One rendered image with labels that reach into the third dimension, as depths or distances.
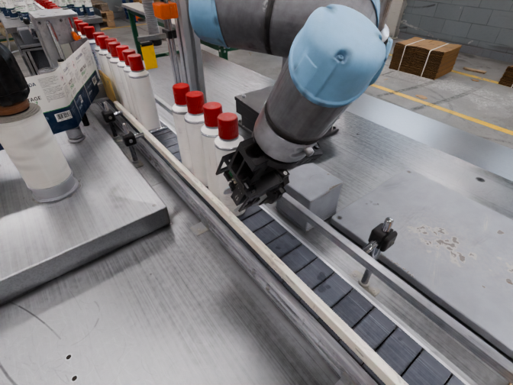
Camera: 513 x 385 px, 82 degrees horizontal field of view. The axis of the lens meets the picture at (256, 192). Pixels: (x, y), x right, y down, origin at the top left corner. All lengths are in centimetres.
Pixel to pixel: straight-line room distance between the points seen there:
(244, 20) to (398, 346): 46
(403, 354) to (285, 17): 44
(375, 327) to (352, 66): 36
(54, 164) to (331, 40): 59
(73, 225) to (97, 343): 23
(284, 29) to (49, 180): 55
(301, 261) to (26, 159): 54
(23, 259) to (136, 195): 22
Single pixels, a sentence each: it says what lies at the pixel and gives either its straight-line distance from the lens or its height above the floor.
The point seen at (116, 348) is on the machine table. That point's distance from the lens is 54.
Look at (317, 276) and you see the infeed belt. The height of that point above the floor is 88.
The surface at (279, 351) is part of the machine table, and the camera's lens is 50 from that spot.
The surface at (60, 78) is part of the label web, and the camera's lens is 92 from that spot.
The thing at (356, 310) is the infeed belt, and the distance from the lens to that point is 49.
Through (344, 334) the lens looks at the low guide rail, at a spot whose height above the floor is 91.
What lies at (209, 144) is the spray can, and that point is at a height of 102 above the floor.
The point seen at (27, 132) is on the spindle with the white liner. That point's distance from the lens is 68.
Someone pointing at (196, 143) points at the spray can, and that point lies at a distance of 60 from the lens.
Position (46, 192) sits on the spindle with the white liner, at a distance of 74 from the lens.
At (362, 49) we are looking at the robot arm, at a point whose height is 123.
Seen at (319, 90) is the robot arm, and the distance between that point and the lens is 27.
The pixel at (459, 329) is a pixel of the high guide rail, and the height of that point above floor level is 96.
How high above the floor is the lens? 129
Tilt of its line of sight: 40 degrees down
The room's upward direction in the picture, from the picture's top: straight up
